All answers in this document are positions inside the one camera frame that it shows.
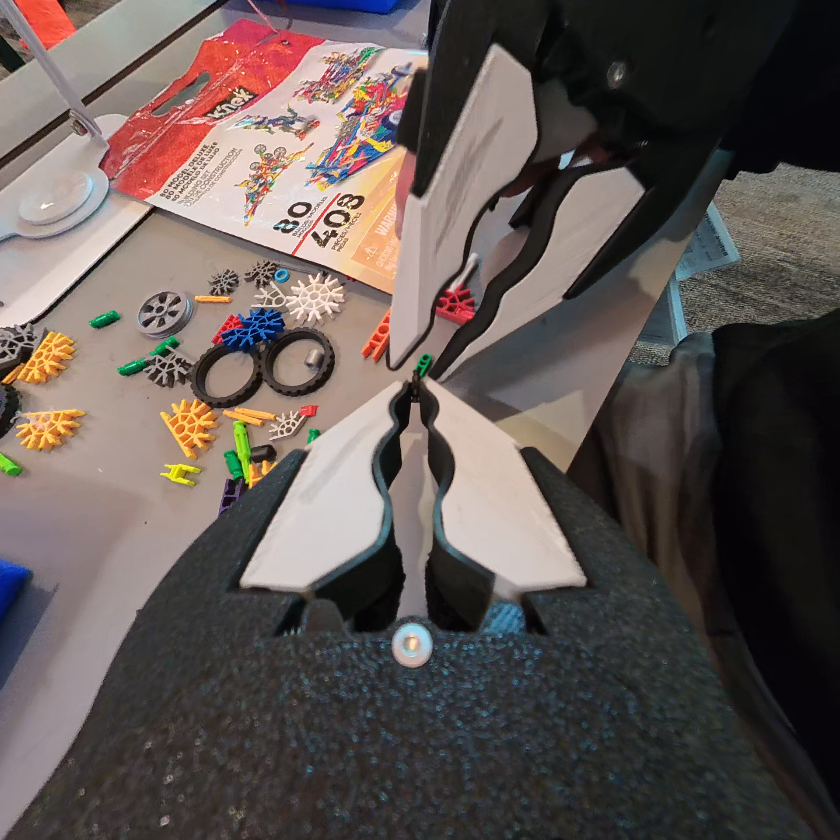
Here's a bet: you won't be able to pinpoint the red connector with rod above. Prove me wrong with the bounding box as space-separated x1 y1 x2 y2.
436 252 479 326

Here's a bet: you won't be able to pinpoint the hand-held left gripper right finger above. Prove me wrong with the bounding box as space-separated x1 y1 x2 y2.
422 379 588 632

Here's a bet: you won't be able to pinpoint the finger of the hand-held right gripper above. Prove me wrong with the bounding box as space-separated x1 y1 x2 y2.
387 43 543 371
432 163 649 383

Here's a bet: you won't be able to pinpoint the white flat board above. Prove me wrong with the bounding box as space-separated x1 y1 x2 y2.
0 190 155 326

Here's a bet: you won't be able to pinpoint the blue snowflake connector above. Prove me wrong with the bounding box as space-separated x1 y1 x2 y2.
220 307 286 352

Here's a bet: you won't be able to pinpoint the orange connector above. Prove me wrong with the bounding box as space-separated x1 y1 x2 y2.
361 307 395 363

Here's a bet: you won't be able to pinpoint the person's black top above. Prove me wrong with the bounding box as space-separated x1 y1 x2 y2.
709 315 840 808

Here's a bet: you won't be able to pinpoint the orange traffic cone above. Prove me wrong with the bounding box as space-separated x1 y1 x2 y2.
13 0 76 43

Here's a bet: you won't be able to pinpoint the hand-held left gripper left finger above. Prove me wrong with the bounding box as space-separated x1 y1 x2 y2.
238 379 413 632

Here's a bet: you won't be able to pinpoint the grey wheel hub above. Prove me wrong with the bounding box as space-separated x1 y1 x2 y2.
136 290 194 339

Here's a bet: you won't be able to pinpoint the white snowflake connector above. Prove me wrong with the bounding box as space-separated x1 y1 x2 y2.
285 272 347 326

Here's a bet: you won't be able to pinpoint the blue plastic bin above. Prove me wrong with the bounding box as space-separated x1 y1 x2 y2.
252 0 401 15
0 556 32 621

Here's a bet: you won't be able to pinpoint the person's grey trousers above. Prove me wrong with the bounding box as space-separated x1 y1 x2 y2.
567 331 840 840

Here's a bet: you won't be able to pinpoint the printed paper sheet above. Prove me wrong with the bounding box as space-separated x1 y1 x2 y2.
675 202 741 283

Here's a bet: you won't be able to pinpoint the dark grey fan connector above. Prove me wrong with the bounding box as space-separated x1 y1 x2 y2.
143 346 194 388

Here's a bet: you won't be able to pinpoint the printed toy packaging bag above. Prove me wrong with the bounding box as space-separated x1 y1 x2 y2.
98 18 431 296

